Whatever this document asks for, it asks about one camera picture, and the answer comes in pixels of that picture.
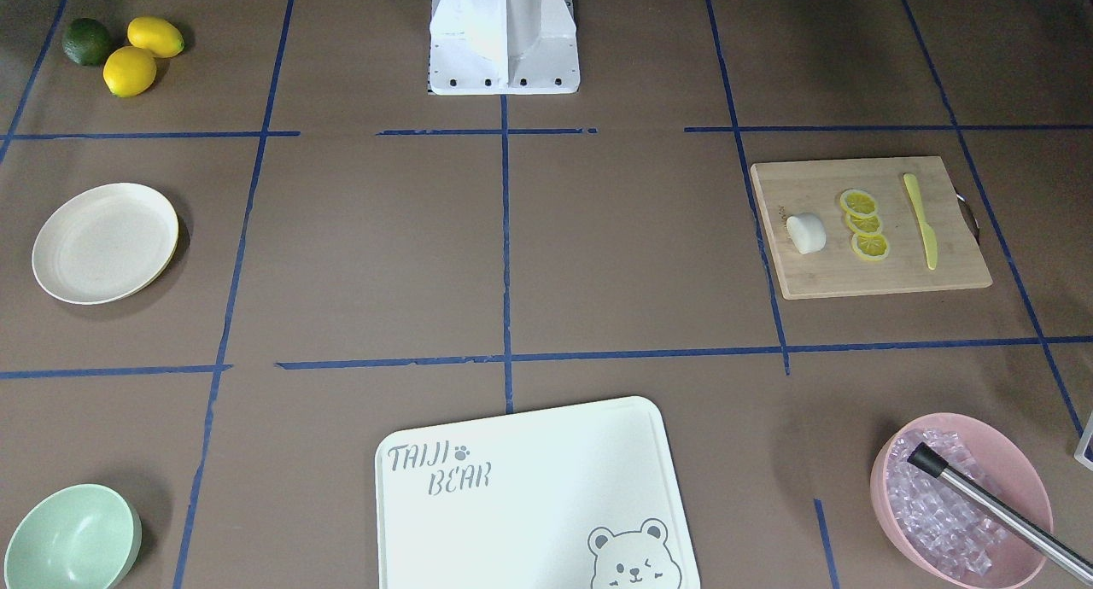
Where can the cream round plate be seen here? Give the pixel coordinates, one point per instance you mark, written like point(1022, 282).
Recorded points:
point(106, 244)

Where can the white bear tray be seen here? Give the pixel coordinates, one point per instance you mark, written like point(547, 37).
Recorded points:
point(580, 496)

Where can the bamboo cutting board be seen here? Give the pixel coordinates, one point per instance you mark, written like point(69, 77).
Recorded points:
point(788, 188)

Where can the lemon slice top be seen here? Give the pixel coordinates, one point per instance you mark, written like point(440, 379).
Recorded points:
point(858, 203)

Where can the lemon slice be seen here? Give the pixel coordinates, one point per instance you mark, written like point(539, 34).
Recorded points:
point(864, 226)
point(858, 203)
point(870, 247)

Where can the lemon slice bottom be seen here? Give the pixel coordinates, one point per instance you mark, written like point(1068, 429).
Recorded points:
point(870, 247)

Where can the lemon slice middle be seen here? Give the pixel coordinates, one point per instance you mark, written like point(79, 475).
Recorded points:
point(864, 226)

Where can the yellow plastic knife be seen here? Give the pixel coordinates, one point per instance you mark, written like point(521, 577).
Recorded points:
point(928, 235)

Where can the steel muddler black tip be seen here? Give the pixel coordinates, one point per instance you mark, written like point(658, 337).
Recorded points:
point(930, 462)

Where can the yellow lemon upper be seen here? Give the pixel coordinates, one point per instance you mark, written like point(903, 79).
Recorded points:
point(158, 36)

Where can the yellow lemon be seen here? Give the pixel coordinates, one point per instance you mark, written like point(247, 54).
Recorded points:
point(129, 71)
point(158, 36)

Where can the yellow lemon lower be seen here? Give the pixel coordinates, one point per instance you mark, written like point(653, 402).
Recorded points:
point(129, 71)

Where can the pink bowl with ice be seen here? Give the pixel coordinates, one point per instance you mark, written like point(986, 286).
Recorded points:
point(943, 531)

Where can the green lime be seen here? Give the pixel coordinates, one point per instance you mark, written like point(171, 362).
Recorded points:
point(86, 42)

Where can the mint green bowl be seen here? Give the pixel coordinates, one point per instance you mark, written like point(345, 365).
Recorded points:
point(86, 536)

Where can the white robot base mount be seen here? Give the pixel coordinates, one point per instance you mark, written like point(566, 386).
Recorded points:
point(503, 47)

